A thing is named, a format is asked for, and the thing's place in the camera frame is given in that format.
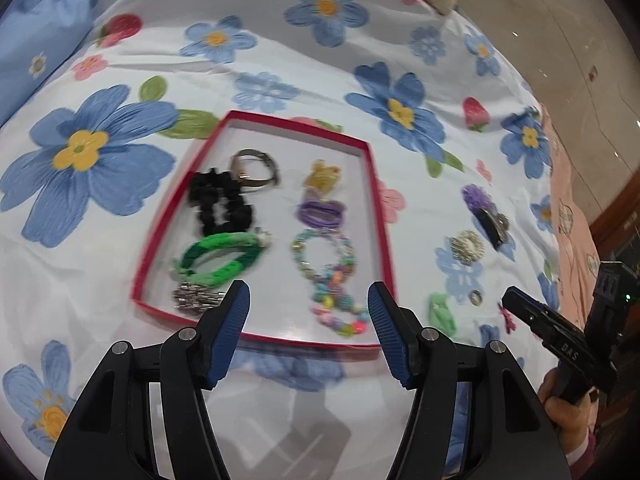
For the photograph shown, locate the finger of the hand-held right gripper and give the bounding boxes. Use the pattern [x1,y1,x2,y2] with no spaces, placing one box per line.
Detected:
[501,286,568,346]
[595,261,635,313]

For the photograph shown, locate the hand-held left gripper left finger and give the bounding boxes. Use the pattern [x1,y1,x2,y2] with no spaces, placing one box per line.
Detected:
[44,280,251,480]

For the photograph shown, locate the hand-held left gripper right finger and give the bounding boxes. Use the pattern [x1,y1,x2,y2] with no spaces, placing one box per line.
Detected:
[367,281,573,480]

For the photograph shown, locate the pastel beaded bracelet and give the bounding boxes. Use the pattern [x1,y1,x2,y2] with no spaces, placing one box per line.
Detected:
[291,228,371,338]

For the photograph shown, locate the green braided bracelet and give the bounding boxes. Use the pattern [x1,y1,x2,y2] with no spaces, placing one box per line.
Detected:
[172,230,273,283]

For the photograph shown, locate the black scrunchie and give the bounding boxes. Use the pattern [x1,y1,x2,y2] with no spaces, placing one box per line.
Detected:
[189,169,256,237]

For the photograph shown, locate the purple hair ties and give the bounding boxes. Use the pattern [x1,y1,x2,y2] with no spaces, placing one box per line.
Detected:
[296,199,348,228]

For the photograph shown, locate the yellow duck hair clip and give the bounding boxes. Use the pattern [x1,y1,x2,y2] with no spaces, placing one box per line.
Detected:
[302,160,341,198]

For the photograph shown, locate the red shallow cardboard box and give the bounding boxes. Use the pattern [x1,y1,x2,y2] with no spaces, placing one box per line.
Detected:
[131,110,396,350]

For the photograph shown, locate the silver square wristwatch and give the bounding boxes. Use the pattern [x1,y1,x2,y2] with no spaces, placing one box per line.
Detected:
[229,148,282,193]

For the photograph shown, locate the person's right forearm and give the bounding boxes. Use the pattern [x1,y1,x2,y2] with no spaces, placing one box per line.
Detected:
[564,432,599,479]

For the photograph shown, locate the person's right hand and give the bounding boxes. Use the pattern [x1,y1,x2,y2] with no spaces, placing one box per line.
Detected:
[539,367,599,443]

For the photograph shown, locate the green leaf hair clip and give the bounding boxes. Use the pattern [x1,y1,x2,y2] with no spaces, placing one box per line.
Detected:
[427,292,458,333]

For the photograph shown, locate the pink printed blanket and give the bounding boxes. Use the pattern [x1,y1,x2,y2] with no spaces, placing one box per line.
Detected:
[537,105,608,321]

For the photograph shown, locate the dark glitter claw clip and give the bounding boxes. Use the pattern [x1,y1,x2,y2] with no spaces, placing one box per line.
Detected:
[472,207,516,251]

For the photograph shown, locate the purple flower hair clip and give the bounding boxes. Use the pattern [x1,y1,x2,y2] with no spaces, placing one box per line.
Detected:
[460,184,496,211]

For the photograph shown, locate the blue floral bedsheet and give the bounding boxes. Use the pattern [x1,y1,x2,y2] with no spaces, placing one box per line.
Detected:
[0,0,601,480]

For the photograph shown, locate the light blue pillow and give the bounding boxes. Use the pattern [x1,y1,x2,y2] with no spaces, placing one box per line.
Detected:
[0,0,96,126]

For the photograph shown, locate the brown wooden furniture frame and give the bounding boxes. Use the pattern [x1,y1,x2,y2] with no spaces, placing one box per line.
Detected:
[587,170,640,271]

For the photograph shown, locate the pearl bead bracelet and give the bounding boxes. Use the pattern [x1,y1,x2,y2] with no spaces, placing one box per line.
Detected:
[449,230,487,265]

